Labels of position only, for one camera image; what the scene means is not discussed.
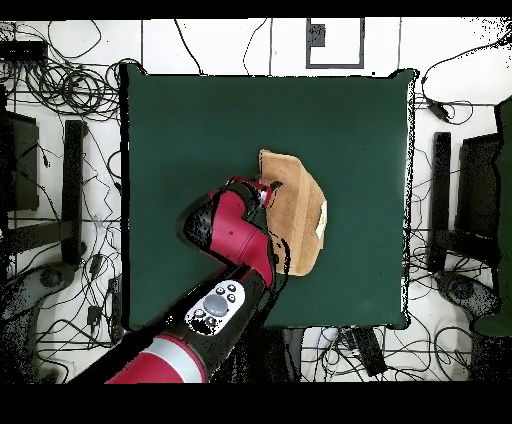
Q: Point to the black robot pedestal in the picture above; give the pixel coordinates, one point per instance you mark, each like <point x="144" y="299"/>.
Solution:
<point x="280" y="356"/>

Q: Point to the narrow black power strip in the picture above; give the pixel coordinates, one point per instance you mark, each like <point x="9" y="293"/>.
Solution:
<point x="116" y="308"/>

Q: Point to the orange terry towel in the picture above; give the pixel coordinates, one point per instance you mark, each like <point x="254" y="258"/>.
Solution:
<point x="296" y="224"/>

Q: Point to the dark green table cloth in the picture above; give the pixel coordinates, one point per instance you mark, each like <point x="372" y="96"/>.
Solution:
<point x="192" y="140"/>

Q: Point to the wide black power strip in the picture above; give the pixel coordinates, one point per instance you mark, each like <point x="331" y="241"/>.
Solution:
<point x="370" y="352"/>

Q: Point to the small black plug adapter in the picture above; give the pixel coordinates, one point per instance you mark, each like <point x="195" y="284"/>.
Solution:
<point x="94" y="315"/>

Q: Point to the grey square frame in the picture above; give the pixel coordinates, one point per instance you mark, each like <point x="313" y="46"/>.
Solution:
<point x="316" y="36"/>

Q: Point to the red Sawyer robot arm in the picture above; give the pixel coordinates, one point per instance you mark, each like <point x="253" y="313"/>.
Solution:
<point x="236" y="236"/>

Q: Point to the black rectangular box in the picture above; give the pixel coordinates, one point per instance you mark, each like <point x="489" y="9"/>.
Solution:
<point x="24" y="51"/>

